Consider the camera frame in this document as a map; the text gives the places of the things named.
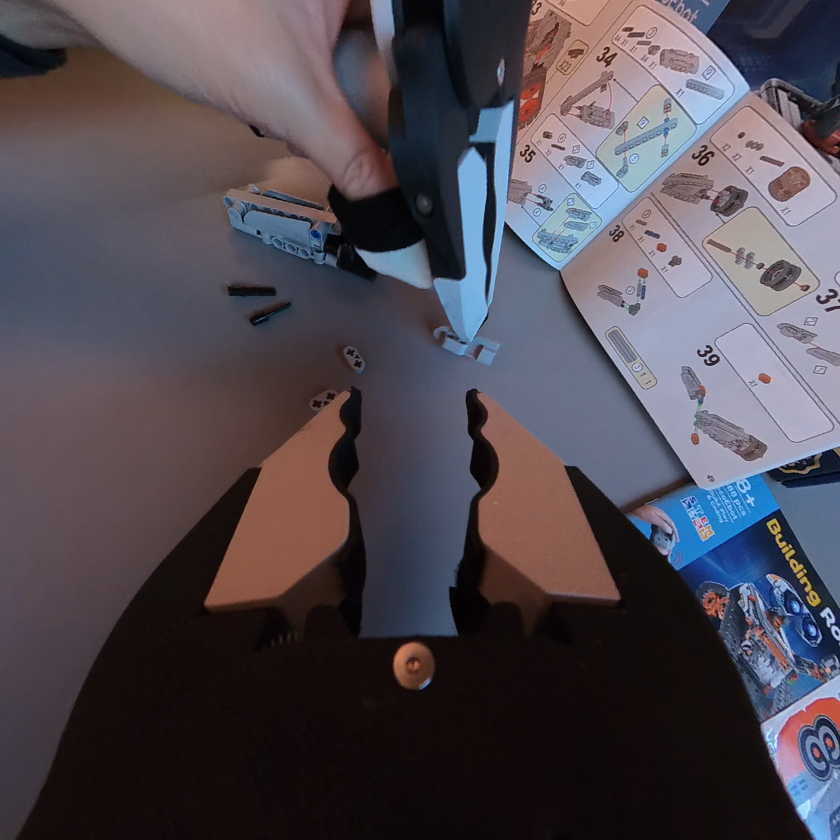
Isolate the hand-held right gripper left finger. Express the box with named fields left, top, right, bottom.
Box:
left=203, top=387, right=365, bottom=637

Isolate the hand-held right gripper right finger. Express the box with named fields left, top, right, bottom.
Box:
left=449, top=389, right=622, bottom=637

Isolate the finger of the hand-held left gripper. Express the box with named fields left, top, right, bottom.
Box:
left=471, top=100, right=515, bottom=316
left=433, top=146, right=492, bottom=340

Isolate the white connector block piece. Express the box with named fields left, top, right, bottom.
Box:
left=434, top=323, right=500, bottom=366

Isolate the white block assembly with wheel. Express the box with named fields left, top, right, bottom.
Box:
left=222, top=185, right=379, bottom=282

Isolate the small blue leaflet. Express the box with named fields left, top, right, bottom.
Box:
left=625, top=474, right=840, bottom=840

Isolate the person's left forearm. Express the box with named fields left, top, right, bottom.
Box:
left=0, top=0, right=86, bottom=50

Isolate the person's left hand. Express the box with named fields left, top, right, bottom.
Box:
left=49, top=0, right=403, bottom=200

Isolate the open instruction booklet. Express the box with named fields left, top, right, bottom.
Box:
left=505, top=0, right=840, bottom=490

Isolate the dark blue robot kit box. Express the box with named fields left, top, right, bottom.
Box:
left=656, top=0, right=840, bottom=488

